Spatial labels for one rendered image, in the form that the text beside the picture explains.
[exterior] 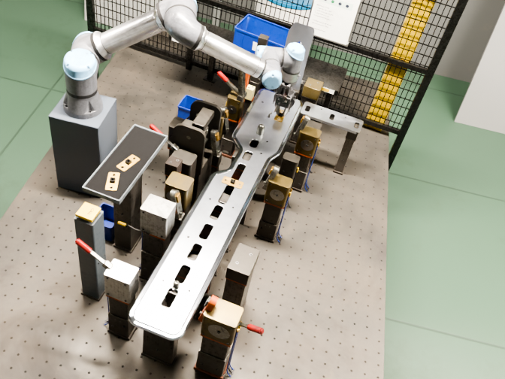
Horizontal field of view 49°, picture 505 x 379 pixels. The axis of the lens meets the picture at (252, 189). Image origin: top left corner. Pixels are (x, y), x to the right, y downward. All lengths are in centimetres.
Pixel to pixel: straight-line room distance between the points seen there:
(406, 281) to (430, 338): 37
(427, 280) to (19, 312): 228
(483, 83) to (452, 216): 122
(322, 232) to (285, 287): 36
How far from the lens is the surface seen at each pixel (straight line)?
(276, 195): 219
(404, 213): 378
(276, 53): 225
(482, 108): 476
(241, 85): 246
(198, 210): 207
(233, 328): 174
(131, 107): 297
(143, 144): 207
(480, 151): 458
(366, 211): 267
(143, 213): 192
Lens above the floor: 256
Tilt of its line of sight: 46 degrees down
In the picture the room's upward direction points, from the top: 13 degrees clockwise
